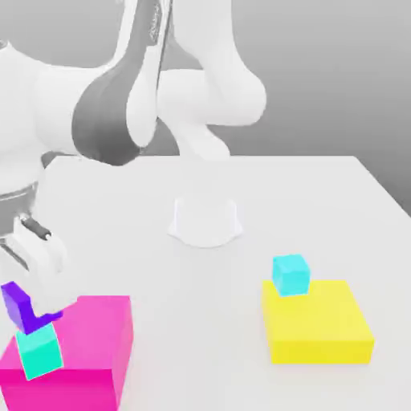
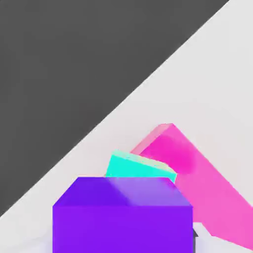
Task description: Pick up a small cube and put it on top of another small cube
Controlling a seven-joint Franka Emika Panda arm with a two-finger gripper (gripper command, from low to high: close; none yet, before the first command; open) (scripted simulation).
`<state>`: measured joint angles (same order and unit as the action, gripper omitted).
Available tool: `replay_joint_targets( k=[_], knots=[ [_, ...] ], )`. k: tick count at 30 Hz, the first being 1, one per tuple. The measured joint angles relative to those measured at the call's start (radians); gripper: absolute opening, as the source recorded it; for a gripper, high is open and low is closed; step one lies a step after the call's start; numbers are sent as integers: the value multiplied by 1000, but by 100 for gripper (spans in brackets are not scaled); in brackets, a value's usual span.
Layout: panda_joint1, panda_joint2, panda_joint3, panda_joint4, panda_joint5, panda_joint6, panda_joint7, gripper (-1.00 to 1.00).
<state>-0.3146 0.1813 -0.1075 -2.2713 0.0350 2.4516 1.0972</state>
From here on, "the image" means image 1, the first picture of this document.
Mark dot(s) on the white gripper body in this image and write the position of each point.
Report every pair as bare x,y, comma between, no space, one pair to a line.
48,290

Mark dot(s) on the small purple cube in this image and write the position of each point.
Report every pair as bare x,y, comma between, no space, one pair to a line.
16,305

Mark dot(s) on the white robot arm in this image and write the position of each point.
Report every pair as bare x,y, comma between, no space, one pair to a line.
205,96

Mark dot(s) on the small teal cube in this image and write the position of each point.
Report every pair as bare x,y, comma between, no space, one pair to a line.
40,354

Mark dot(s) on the small cyan cube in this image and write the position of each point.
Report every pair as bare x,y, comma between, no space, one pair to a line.
291,274

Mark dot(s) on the large pink box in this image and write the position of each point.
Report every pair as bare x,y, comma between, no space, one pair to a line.
93,340

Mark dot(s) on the large yellow box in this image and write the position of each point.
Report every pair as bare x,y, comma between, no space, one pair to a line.
321,324

